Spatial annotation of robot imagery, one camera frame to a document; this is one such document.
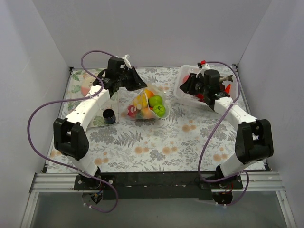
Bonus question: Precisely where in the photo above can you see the aluminium frame rail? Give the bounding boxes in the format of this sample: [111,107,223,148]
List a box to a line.
[30,172,285,192]

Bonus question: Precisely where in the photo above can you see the pink peach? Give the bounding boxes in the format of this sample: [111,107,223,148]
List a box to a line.
[182,75,190,83]

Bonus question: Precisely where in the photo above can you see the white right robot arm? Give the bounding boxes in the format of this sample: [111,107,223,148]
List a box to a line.
[180,69,274,189]

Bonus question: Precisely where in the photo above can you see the clear zip top bag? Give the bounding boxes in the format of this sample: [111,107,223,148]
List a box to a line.
[125,84,170,120]

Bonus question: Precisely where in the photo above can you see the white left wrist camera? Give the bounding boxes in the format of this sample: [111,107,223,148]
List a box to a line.
[120,54,132,69]

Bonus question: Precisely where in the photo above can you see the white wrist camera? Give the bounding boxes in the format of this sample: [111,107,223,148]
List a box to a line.
[120,54,132,69]
[197,60,211,76]

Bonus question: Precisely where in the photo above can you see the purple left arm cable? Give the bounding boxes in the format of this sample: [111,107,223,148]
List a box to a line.
[27,49,124,167]

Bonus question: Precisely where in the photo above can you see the red bell pepper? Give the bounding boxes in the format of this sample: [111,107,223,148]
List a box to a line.
[195,94,205,102]

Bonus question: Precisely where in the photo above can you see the dark blue cup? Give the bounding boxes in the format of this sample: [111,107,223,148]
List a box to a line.
[103,109,116,125]

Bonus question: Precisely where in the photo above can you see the red yellow mango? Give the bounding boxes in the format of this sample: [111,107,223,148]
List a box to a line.
[141,107,155,119]

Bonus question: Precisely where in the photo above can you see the orange carrot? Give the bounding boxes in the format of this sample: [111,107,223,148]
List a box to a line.
[225,84,231,94]

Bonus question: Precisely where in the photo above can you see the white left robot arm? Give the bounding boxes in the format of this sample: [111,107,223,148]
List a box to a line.
[53,55,147,190]

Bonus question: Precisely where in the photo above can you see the white plastic basket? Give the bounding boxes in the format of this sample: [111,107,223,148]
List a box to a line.
[174,65,238,107]

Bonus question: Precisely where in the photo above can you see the red apple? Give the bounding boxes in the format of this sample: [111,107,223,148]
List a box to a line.
[127,105,137,118]

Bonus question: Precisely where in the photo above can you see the leaf pattern tray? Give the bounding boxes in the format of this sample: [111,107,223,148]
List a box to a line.
[61,69,120,128]

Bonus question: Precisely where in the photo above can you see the floral table mat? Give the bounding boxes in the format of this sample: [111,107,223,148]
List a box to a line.
[46,66,266,173]

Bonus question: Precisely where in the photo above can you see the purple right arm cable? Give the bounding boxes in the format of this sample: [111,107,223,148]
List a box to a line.
[197,60,249,206]

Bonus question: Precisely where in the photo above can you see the grey toy fish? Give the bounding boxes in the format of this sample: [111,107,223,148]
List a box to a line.
[219,75,233,83]

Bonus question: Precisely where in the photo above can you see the yellow orange mango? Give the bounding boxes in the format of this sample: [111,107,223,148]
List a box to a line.
[144,89,154,99]

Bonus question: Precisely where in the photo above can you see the pink white round plate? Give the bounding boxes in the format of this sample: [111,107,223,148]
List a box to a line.
[80,76,95,97]

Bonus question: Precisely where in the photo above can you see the yellow lemon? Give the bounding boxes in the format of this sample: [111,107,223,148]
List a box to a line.
[133,94,148,110]

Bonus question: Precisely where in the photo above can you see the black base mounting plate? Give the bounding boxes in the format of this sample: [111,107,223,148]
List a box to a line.
[73,171,228,200]

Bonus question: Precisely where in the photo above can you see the green apple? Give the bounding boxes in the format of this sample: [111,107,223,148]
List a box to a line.
[148,95,163,108]

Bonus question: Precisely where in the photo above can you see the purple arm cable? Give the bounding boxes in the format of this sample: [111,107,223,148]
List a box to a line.
[197,60,249,206]
[27,49,124,167]

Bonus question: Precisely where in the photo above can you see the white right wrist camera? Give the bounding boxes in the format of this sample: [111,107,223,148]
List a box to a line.
[197,60,211,76]

